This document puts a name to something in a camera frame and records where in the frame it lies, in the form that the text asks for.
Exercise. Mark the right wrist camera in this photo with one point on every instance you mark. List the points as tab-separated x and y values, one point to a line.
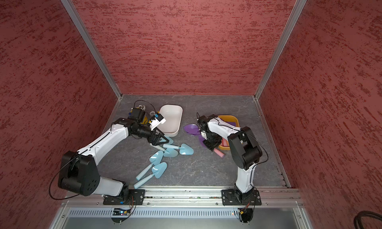
204	135

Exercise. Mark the purple shovel back upper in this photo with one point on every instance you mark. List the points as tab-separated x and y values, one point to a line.
192	129

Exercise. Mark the yellow cup with pens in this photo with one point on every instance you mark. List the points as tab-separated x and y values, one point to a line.
138	114

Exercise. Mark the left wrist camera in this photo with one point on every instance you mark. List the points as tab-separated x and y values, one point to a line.
156	120

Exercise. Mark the purple shovel front pink handle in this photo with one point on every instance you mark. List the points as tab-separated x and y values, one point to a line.
224	143

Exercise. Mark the light blue shovel back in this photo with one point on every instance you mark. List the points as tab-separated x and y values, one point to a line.
170	141

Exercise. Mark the white storage box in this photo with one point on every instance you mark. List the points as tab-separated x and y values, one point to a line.
173	115

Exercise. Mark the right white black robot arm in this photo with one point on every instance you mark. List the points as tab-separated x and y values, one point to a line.
245	150

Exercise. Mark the yellow storage box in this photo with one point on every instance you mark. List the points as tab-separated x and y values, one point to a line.
232	120

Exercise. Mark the aluminium front rail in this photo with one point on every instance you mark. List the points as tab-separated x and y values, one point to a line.
212	197

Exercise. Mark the light blue shovel nearest front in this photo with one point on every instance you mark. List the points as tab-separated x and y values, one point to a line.
157	172

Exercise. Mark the light blue shovel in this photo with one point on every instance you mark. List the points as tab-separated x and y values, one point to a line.
170	141
184	149
169	152
157	172
155	159

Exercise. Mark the light blue shovel right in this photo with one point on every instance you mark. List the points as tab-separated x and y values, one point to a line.
184	149

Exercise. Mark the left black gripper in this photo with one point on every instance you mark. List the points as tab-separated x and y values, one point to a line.
154	141

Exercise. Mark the purple shovel small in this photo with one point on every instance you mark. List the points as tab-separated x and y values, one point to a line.
232	123

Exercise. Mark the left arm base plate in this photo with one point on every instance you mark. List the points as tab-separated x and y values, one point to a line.
126	197

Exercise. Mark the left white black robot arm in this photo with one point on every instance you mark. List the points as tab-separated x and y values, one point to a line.
79	173

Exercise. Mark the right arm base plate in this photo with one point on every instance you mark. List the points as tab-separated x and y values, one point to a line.
233	197

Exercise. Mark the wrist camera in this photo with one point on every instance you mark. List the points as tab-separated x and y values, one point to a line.
156	120
204	135

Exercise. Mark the light blue shovel middle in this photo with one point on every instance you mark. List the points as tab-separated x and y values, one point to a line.
169	152

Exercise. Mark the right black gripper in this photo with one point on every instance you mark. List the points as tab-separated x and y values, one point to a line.
211	146

